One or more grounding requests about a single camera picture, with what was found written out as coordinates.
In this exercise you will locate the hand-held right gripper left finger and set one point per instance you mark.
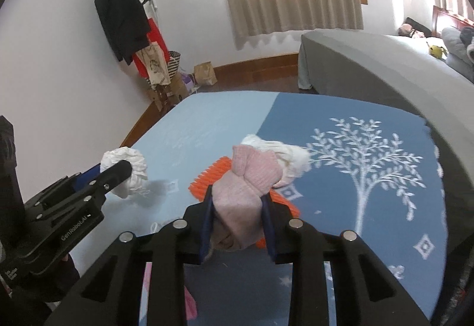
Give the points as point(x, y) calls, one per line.
point(206, 222)

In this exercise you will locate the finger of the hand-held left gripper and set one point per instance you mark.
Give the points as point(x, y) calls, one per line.
point(114, 171)
point(87, 176)

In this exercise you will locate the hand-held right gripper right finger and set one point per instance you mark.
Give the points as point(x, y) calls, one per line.
point(268, 229)

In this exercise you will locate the white tissue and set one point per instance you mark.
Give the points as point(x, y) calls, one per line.
point(135, 170)

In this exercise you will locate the pink knit sock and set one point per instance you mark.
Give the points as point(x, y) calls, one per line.
point(240, 192)

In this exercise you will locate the white cloth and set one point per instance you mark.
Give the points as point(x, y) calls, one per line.
point(289, 159)

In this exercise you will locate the pink paper sheet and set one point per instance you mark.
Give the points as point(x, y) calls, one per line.
point(189, 305)

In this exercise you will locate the brown cardboard box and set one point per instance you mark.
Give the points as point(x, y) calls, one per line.
point(179, 89)

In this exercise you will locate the blue tree-print tablecloth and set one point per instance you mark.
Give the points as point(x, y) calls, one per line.
point(370, 274)

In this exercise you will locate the printed canvas tote bag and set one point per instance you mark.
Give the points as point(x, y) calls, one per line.
point(155, 63)

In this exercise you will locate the purple and white item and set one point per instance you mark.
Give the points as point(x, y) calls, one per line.
point(190, 81)

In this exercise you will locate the striped bag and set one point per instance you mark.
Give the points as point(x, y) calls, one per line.
point(174, 63)

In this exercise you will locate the brown paper bag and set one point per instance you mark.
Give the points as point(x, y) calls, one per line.
point(204, 74)

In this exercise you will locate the black coat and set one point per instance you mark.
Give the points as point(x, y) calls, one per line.
point(118, 11)

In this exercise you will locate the bed with grey sheet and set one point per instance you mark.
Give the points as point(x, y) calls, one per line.
point(370, 59)

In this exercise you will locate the pink soft item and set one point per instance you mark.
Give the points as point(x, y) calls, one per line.
point(405, 30)

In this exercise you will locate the black bag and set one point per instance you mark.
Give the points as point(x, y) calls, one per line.
point(418, 25)

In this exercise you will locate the folded light grey quilt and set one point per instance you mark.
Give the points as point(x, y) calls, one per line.
point(453, 44)

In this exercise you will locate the red wooden headboard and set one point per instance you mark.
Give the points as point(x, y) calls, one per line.
point(444, 18)

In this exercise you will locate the dark grey blanket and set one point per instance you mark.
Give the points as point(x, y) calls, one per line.
point(468, 35)

